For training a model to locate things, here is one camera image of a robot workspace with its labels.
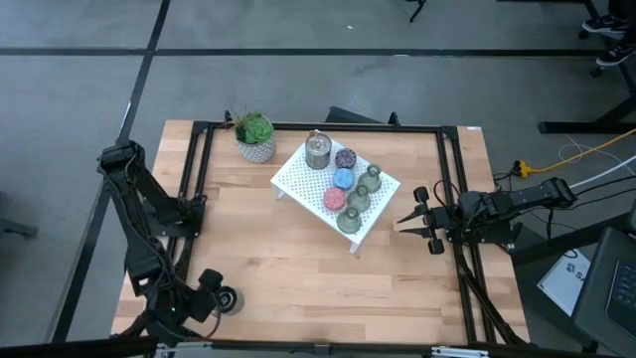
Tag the white paper sheet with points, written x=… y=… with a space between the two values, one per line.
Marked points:
x=561 y=283

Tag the purple patterned candle tin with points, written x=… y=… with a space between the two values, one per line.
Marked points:
x=345 y=158

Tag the green plant in patterned pot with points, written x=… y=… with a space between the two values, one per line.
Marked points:
x=256 y=149

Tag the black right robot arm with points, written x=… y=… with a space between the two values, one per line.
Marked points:
x=522 y=199

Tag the black desk foot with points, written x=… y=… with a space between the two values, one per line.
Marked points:
x=586 y=127

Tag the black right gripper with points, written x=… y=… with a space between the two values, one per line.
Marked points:
x=442 y=221

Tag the grey laptop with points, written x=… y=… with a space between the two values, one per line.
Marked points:
x=601 y=288

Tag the black aluminium table frame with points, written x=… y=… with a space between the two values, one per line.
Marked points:
x=288 y=126

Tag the person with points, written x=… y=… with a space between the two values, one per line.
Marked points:
x=603 y=23

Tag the silver ribbed candle tin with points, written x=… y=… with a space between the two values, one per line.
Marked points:
x=318 y=149

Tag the teal patterned candle tin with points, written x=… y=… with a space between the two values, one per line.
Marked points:
x=343 y=178

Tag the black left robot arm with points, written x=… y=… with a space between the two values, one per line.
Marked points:
x=144 y=209

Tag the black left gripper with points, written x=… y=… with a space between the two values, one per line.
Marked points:
x=213 y=293

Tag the pink patterned candle tin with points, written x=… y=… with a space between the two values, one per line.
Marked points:
x=334 y=199

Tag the white perforated metal shelf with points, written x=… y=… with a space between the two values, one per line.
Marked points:
x=303 y=189

